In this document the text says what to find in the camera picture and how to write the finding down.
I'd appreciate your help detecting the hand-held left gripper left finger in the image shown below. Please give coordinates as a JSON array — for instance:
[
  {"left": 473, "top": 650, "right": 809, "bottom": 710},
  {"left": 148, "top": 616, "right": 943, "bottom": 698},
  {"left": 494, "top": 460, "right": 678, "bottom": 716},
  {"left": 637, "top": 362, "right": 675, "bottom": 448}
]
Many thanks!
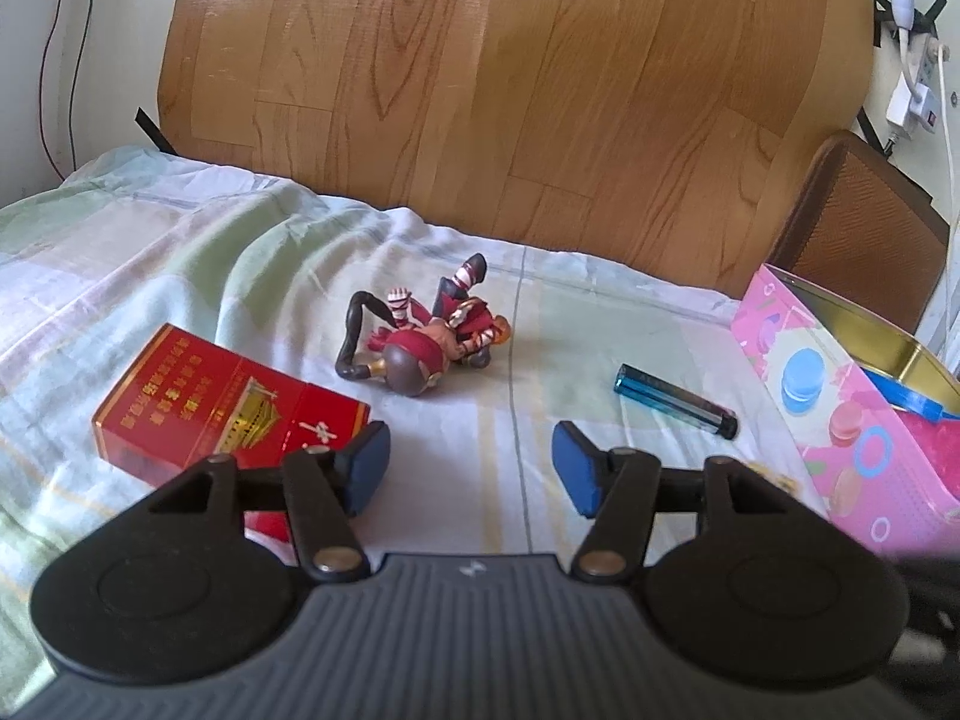
[{"left": 146, "top": 420, "right": 392, "bottom": 584}]

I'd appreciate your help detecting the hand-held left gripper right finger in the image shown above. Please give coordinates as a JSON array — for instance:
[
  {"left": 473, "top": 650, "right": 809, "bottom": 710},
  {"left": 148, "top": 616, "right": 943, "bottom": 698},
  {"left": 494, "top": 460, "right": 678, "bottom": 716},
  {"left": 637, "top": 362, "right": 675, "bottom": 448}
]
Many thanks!
[{"left": 551, "top": 421, "right": 807, "bottom": 580}]

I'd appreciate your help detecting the blue lighter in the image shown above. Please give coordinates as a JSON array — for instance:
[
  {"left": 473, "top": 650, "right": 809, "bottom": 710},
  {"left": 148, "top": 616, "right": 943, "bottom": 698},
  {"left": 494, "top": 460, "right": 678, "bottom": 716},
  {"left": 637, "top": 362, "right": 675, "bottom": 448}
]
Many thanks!
[{"left": 613, "top": 364, "right": 740, "bottom": 440}]

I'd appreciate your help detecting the red action figurine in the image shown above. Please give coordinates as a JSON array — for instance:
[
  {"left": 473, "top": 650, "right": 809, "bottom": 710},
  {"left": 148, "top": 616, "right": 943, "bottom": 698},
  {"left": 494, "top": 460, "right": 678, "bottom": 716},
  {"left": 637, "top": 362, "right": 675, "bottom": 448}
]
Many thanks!
[{"left": 335, "top": 253, "right": 515, "bottom": 397}]

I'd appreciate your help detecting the red cigarette box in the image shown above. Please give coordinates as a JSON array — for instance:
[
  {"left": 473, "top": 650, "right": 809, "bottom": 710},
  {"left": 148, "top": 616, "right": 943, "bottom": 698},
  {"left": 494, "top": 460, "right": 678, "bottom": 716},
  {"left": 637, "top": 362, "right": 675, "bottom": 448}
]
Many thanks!
[{"left": 91, "top": 324, "right": 374, "bottom": 542}]

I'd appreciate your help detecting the blue bow headband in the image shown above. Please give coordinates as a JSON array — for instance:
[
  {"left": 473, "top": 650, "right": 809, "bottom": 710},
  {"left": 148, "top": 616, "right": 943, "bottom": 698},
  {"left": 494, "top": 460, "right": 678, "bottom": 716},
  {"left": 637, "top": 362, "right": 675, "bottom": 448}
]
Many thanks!
[{"left": 862, "top": 366, "right": 960, "bottom": 421}]

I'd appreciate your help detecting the pink tin box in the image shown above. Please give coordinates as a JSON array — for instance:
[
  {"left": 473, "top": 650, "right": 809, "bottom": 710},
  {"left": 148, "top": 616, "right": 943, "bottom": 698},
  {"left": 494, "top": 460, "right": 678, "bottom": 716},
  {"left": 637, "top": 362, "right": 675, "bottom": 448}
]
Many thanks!
[{"left": 731, "top": 262, "right": 960, "bottom": 560}]

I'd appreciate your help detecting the pale checked bed sheet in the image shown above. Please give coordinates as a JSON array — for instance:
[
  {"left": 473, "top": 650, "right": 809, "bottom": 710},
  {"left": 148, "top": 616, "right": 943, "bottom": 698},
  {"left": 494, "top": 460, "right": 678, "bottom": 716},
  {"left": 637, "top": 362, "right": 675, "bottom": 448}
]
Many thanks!
[{"left": 0, "top": 146, "right": 833, "bottom": 691}]

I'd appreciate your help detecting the brown woven cushion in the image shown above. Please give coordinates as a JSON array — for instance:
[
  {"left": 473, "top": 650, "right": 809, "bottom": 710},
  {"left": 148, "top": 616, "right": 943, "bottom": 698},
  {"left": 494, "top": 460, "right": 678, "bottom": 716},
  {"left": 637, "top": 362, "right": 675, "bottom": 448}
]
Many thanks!
[{"left": 772, "top": 129, "right": 950, "bottom": 335}]

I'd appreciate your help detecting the black tape strip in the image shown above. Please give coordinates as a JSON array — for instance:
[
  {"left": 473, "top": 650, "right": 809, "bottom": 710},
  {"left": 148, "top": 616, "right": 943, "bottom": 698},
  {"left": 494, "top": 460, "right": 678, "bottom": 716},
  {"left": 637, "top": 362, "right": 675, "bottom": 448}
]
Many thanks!
[
  {"left": 855, "top": 109, "right": 895, "bottom": 156},
  {"left": 870, "top": 0, "right": 950, "bottom": 47},
  {"left": 135, "top": 109, "right": 179, "bottom": 156}
]

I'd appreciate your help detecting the white power strip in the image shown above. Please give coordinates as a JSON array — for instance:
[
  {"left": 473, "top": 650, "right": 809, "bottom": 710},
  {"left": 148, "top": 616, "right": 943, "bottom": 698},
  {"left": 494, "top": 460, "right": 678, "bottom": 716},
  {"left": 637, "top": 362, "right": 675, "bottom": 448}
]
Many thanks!
[{"left": 885, "top": 34, "right": 947, "bottom": 134}]

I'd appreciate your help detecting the wood grain wall sheet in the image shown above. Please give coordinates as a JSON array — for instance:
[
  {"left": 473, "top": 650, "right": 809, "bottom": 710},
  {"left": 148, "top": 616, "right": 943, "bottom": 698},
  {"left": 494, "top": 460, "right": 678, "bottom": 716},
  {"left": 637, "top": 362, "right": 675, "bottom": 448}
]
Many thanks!
[{"left": 154, "top": 0, "right": 875, "bottom": 293}]

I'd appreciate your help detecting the thin dark wall cable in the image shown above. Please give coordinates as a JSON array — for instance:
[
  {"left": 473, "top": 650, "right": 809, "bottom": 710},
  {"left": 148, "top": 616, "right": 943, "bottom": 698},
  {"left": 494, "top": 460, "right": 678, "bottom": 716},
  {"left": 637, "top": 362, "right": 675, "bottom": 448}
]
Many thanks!
[{"left": 37, "top": 0, "right": 95, "bottom": 181}]

